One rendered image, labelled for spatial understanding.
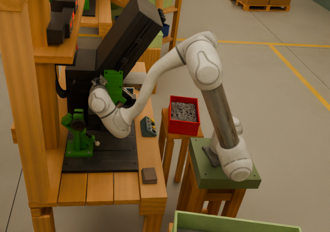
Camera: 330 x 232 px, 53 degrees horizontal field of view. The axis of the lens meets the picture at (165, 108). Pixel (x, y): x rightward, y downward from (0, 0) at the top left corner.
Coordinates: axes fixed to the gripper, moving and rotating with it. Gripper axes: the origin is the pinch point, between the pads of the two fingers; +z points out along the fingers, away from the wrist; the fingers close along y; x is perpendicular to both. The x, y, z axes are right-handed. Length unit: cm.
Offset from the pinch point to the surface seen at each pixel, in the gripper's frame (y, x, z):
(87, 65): 10.7, 2.3, 15.4
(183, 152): -101, 2, 50
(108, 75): -0.8, -5.4, 4.5
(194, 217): -67, -1, -66
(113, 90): -9.6, -1.0, 4.5
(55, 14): 43.8, -9.9, -9.0
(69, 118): 0.5, 21.3, -22.1
